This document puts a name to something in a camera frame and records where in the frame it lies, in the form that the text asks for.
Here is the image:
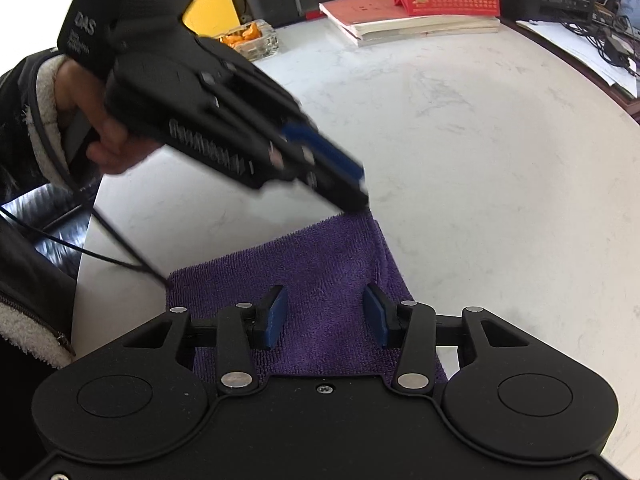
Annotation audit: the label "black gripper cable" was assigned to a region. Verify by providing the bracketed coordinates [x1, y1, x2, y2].
[0, 160, 171, 288]

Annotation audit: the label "purple towel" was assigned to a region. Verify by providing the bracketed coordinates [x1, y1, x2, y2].
[166, 212, 448, 381]

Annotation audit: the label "black power adapter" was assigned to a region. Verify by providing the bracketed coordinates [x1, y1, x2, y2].
[602, 32, 636, 63]

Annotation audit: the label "blue drawstring bag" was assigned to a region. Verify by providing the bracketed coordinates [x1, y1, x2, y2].
[617, 0, 640, 36]

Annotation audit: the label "person's left forearm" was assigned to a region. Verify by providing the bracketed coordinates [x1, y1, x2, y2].
[0, 50, 101, 196]

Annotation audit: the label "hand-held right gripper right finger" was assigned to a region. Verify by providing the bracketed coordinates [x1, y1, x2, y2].
[363, 283, 530, 396]

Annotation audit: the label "person's left hand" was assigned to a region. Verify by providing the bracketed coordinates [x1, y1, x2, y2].
[55, 57, 161, 176]

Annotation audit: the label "glass ashtray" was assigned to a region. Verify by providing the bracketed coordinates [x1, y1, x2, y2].
[215, 20, 279, 62]

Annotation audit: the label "red cover book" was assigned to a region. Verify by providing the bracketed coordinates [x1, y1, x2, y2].
[319, 0, 501, 36]

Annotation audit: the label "white paper sheets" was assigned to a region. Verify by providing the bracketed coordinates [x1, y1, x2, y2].
[516, 19, 640, 100]

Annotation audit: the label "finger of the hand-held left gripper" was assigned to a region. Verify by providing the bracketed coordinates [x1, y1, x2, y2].
[282, 121, 365, 181]
[272, 145, 371, 216]

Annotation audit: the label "black leather chair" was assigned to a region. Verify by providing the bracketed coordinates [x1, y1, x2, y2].
[0, 180, 96, 281]

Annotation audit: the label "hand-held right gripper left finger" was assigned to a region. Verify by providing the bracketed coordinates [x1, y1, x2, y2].
[122, 285, 289, 396]

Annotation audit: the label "yellow box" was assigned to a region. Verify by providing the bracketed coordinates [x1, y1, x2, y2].
[182, 0, 243, 38]

